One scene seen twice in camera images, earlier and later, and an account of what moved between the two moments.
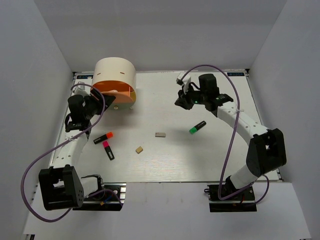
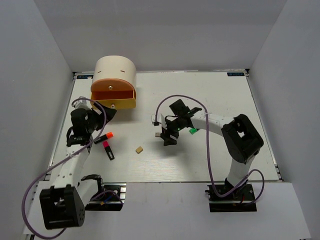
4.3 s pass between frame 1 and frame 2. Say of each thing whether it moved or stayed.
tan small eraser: stayed
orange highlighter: stayed
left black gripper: moved
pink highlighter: stayed
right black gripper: moved
